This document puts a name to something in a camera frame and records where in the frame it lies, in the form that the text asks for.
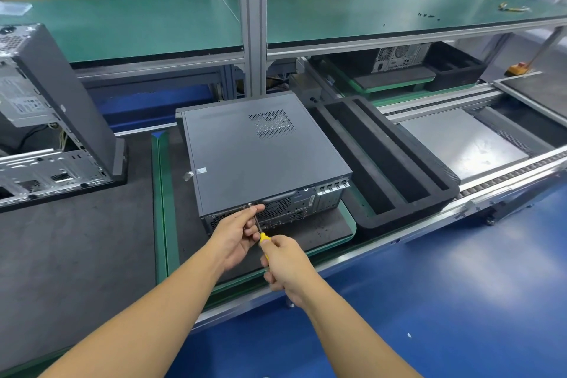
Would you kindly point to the person's right hand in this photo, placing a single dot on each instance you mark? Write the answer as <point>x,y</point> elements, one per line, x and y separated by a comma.
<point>285,267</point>

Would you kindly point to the person's left hand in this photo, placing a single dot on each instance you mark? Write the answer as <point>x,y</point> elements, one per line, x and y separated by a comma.
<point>232,236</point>

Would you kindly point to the dark grey computer case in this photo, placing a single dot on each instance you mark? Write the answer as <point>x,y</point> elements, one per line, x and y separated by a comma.
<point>257,152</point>

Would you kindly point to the silver computer case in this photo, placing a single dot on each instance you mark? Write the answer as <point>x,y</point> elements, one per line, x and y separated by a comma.
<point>62,99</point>

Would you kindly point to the distant computer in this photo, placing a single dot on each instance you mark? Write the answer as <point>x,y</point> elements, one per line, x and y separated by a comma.
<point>400,58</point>

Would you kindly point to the person's left forearm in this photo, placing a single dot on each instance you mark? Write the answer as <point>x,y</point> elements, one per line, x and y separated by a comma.
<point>133,329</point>

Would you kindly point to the person's right forearm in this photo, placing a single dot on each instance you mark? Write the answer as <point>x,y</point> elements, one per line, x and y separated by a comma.
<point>354,342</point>

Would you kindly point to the black divided foam tray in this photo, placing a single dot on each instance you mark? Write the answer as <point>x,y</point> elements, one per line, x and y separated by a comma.
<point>416,200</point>

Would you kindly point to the blue plastic crate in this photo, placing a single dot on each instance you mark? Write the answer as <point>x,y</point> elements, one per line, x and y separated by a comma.
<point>159,106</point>

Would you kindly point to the grey metal conveyor plate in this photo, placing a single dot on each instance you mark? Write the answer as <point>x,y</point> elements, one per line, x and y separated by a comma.
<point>452,138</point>

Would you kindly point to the green pallet dark mat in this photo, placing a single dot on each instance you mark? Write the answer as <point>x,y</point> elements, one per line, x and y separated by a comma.
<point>394,81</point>

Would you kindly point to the long green workbench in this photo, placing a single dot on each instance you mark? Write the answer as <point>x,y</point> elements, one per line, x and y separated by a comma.
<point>372,14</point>

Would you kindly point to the scattered small black screws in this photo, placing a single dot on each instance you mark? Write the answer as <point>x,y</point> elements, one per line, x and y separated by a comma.
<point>428,15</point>

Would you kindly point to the yellow push button box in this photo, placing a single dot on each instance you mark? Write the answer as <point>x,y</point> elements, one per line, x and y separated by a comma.
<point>518,68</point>

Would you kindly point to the small yellowish hand tool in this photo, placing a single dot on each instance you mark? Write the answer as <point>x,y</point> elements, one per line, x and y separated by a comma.
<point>514,7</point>

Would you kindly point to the aluminium conveyor frame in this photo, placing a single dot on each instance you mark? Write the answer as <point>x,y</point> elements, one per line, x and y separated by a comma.
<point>399,233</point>

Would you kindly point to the thick aluminium frame post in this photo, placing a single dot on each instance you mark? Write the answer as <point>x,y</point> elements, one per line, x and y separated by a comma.
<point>252,28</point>

